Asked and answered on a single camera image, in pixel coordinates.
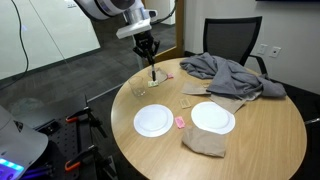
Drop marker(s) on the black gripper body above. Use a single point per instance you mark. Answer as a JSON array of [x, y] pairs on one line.
[[145, 39]]

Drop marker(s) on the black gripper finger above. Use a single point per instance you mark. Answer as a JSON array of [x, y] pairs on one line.
[[141, 51], [156, 46]]

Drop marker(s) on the dark pen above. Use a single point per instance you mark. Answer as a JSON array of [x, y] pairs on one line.
[[153, 73]]

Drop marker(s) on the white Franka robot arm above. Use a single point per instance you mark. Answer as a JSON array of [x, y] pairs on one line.
[[100, 6]]

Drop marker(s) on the clear drinking glass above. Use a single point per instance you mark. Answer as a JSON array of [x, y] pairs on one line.
[[137, 87]]

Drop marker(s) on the brown paper napkin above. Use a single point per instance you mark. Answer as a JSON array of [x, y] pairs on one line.
[[204, 141], [228, 102], [194, 88], [161, 75]]

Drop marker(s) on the pink sweetener packet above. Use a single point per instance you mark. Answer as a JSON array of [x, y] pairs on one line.
[[170, 75], [180, 122]]

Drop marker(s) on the white packet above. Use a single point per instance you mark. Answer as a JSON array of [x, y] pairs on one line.
[[153, 84]]

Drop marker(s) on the small brown sugar packet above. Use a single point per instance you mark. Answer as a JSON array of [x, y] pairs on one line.
[[185, 103]]

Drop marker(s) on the white paper plate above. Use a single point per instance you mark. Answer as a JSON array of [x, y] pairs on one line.
[[212, 117], [153, 120]]

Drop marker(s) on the black mesh office chair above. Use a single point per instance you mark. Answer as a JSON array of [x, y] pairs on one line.
[[230, 35]]

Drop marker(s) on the grey hoodie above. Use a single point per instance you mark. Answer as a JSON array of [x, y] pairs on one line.
[[230, 75]]

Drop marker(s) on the black orange bar clamp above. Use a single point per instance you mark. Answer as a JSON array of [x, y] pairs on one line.
[[78, 160], [80, 115]]

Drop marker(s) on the black robot mounting board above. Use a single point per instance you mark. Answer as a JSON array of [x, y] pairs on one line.
[[66, 140]]

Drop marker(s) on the small black block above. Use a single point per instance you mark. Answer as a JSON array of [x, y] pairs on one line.
[[49, 126]]

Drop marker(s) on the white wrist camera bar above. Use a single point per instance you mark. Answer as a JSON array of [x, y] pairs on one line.
[[133, 29]]

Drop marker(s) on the wooden door frame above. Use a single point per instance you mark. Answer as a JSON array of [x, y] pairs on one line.
[[180, 26]]

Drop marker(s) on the white wall switch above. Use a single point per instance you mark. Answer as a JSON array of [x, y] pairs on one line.
[[262, 49]]

